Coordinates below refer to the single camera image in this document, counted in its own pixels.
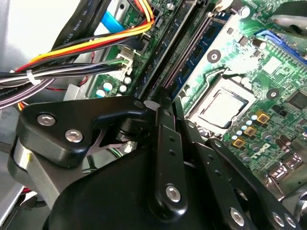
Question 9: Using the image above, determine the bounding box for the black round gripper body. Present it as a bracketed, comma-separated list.
[42, 146, 224, 230]

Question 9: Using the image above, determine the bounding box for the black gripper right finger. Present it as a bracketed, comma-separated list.
[174, 97, 302, 230]

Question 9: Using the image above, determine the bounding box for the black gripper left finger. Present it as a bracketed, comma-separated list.
[15, 90, 190, 221]

